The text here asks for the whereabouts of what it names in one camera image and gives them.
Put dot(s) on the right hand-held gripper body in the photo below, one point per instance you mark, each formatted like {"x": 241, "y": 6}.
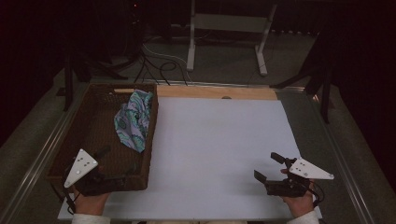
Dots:
{"x": 306, "y": 170}

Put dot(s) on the seahorse print baby garment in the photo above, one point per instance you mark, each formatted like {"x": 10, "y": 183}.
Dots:
{"x": 134, "y": 121}

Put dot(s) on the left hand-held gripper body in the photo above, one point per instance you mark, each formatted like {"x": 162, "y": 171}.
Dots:
{"x": 81, "y": 165}

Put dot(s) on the black tripod stand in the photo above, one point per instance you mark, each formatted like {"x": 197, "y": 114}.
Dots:
{"x": 326, "y": 102}
{"x": 67, "y": 87}

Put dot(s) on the person's left hand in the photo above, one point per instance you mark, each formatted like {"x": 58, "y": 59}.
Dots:
{"x": 90, "y": 203}

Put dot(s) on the light wooden board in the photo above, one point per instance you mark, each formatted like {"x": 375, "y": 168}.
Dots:
{"x": 211, "y": 92}

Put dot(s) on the dark equipment tower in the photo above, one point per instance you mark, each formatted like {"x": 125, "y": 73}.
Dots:
{"x": 135, "y": 28}

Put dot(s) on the white foam board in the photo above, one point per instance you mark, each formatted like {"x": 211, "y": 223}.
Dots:
{"x": 218, "y": 140}

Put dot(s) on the person's right hand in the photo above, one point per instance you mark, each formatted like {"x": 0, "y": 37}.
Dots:
{"x": 299, "y": 205}

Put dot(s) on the brown wicker basket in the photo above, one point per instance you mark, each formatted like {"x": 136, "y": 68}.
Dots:
{"x": 93, "y": 130}

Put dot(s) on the white metal stand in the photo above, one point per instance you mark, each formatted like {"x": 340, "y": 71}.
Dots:
{"x": 190, "y": 46}

